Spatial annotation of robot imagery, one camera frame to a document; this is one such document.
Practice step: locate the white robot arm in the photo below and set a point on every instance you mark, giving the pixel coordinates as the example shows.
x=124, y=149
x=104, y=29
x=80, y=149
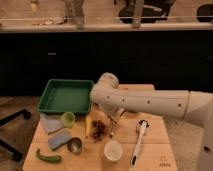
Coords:
x=194, y=107

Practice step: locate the yellow banana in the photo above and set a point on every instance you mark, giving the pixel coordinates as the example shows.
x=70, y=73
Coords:
x=88, y=122

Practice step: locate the silver fork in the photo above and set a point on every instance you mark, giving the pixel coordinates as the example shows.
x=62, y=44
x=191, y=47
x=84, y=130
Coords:
x=111, y=132

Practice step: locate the brown dried flower cluster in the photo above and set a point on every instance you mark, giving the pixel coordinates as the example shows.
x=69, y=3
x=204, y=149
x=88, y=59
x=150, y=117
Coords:
x=99, y=130

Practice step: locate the green plastic tray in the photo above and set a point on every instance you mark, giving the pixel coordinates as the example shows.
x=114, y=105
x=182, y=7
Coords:
x=66, y=95

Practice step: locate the light green cup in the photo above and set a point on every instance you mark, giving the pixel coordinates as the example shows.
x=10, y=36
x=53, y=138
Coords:
x=68, y=119

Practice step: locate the grey cloth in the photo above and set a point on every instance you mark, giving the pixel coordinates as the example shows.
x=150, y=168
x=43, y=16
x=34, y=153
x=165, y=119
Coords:
x=50, y=125

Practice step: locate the white cup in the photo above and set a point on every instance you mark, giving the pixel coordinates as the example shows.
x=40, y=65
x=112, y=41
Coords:
x=113, y=151

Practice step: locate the silver metal cup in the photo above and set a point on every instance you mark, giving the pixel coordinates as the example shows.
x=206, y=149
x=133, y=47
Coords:
x=75, y=145

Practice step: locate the blue sponge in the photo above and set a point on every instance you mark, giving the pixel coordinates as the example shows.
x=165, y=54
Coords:
x=59, y=140

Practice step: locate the dark office chair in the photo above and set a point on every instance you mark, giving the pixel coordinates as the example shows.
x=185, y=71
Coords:
x=153, y=10

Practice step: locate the green pepper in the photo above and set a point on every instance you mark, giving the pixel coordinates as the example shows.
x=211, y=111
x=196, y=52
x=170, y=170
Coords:
x=48, y=159

